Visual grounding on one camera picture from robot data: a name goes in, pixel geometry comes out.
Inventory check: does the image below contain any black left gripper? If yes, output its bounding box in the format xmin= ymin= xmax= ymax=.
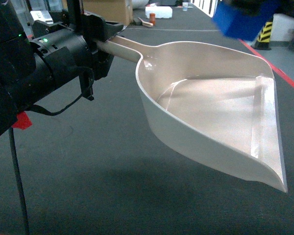
xmin=32 ymin=0 xmax=123 ymax=100

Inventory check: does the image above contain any beige plastic scoop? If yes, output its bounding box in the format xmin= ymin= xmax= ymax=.
xmin=98 ymin=36 xmax=288 ymax=192

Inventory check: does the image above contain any blue plastic part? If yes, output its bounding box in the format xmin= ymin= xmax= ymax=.
xmin=212 ymin=0 xmax=281 ymax=41

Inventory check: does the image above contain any large open cardboard box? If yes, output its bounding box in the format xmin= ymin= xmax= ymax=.
xmin=83 ymin=0 xmax=133 ymax=26

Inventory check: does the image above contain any orange can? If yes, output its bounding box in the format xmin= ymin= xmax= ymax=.
xmin=149 ymin=13 xmax=156 ymax=25

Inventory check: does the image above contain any white foam box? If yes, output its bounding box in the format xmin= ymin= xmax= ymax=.
xmin=145 ymin=6 xmax=172 ymax=19

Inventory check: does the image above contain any clear plastic cup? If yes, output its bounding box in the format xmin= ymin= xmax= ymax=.
xmin=182 ymin=2 xmax=189 ymax=11

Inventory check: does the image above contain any yellow black striped bollard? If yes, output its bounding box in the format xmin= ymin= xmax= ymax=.
xmin=251 ymin=19 xmax=273 ymax=50

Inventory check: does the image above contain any black cable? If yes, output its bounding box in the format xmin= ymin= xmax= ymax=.
xmin=8 ymin=66 xmax=96 ymax=235

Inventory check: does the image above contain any wooden handled brush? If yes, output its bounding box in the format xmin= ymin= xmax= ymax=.
xmin=133 ymin=17 xmax=154 ymax=28

